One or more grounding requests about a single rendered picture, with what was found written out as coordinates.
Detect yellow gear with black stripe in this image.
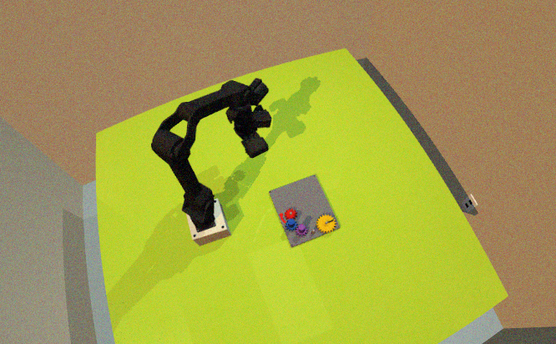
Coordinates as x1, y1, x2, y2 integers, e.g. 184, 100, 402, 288
316, 215, 336, 234

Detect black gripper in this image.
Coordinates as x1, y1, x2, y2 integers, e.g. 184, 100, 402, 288
227, 115, 269, 158

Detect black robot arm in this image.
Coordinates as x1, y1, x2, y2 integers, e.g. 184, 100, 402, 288
151, 78, 271, 232

